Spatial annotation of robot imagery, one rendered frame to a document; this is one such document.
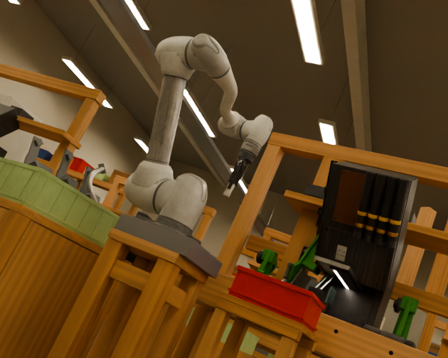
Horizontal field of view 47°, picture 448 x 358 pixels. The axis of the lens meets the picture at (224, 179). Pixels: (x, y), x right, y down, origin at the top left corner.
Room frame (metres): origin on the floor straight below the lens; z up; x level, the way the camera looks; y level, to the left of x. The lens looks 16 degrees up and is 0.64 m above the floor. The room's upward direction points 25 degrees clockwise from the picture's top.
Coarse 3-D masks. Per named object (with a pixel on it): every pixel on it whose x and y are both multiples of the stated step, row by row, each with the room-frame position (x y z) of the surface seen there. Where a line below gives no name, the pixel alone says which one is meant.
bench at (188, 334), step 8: (200, 304) 2.93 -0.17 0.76; (200, 312) 3.05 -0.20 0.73; (208, 312) 3.03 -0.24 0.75; (192, 320) 3.06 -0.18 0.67; (200, 320) 3.04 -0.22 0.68; (208, 320) 3.07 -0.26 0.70; (192, 328) 3.05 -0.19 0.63; (200, 328) 3.03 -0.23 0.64; (256, 328) 2.91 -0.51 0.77; (184, 336) 3.07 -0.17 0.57; (192, 336) 3.04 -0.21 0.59; (200, 336) 3.05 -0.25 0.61; (272, 336) 2.76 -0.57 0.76; (184, 344) 3.06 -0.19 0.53; (192, 344) 3.03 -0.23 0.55; (176, 352) 3.07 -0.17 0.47; (184, 352) 3.04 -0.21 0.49; (192, 352) 3.05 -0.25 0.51; (312, 352) 2.73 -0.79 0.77
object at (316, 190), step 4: (308, 184) 2.81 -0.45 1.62; (308, 188) 2.80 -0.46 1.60; (312, 188) 2.79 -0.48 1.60; (316, 188) 2.78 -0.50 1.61; (320, 188) 2.77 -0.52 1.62; (304, 192) 2.81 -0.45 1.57; (308, 192) 2.80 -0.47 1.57; (312, 192) 2.79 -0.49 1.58; (316, 192) 2.77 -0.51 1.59; (320, 192) 2.76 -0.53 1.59; (312, 196) 2.79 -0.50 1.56; (316, 196) 2.77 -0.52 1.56; (320, 196) 2.76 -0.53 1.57
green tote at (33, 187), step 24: (0, 168) 2.32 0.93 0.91; (24, 168) 2.20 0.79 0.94; (0, 192) 2.24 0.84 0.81; (24, 192) 2.14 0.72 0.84; (48, 192) 2.19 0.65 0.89; (72, 192) 2.27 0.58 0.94; (48, 216) 2.23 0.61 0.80; (72, 216) 2.31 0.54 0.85; (96, 216) 2.40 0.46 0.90; (96, 240) 2.45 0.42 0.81
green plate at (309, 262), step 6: (318, 234) 2.41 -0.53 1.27; (312, 246) 2.42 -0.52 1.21; (306, 252) 2.42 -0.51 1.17; (312, 252) 2.42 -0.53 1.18; (306, 258) 2.42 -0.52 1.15; (312, 258) 2.41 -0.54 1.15; (300, 264) 2.44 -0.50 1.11; (306, 264) 2.42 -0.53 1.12; (312, 264) 2.40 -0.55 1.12; (312, 270) 2.40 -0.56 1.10; (318, 270) 2.44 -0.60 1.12
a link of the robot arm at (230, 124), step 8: (232, 72) 2.00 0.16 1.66; (216, 80) 2.00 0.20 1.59; (224, 80) 2.00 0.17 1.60; (232, 80) 2.02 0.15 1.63; (224, 88) 2.05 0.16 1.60; (232, 88) 2.06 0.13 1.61; (224, 96) 2.15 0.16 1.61; (232, 96) 2.11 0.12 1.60; (224, 104) 2.22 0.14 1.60; (232, 104) 2.21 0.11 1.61; (224, 112) 2.31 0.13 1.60; (232, 112) 2.35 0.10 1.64; (224, 120) 2.38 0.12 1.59; (232, 120) 2.37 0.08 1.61; (240, 120) 2.38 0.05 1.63; (224, 128) 2.42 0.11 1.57; (232, 128) 2.39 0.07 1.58; (232, 136) 2.45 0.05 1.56
